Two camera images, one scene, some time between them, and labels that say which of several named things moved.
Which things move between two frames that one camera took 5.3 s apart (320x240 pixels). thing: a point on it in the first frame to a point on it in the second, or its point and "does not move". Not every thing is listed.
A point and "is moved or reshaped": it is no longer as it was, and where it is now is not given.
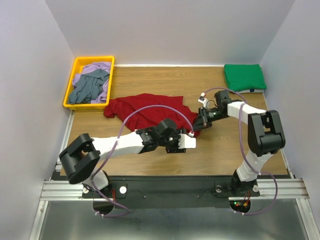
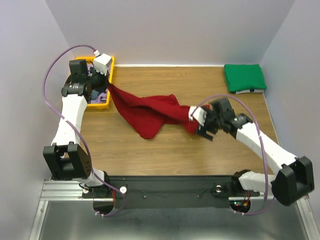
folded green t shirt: (243, 76) does not move
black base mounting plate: (168, 192) does not move
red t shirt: (141, 111) is moved or reshaped
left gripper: (175, 148) to (104, 79)
